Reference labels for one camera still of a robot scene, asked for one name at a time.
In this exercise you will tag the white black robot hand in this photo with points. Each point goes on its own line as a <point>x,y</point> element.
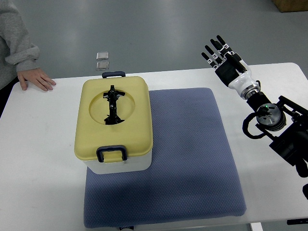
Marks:
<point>231,66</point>

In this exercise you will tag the yellow storage box lid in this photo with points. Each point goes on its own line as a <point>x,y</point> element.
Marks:
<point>114,120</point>

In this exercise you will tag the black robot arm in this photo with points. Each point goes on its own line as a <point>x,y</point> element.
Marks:
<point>284,122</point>

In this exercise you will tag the grey sweater sleeve forearm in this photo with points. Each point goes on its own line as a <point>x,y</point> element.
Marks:
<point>17,52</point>

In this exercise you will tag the brown cardboard box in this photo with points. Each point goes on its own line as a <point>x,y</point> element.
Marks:
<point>287,6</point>

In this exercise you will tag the white storage box base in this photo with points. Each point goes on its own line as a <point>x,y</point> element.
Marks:
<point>137,163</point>

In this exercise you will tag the person's bare hand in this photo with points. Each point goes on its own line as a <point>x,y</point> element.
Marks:
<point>37,77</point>

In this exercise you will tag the lower silver floor plate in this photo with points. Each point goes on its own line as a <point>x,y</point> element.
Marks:
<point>102,65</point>

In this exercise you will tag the silver floor plate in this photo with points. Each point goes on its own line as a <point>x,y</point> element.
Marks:
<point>103,55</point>
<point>102,65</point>

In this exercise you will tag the upper silver floor plate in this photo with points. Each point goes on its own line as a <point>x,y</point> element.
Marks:
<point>103,55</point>

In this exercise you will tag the blue grey foam mat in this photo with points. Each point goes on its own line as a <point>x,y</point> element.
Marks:
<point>192,175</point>

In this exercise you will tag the black table control panel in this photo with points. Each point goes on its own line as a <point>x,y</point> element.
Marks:
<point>297,221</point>

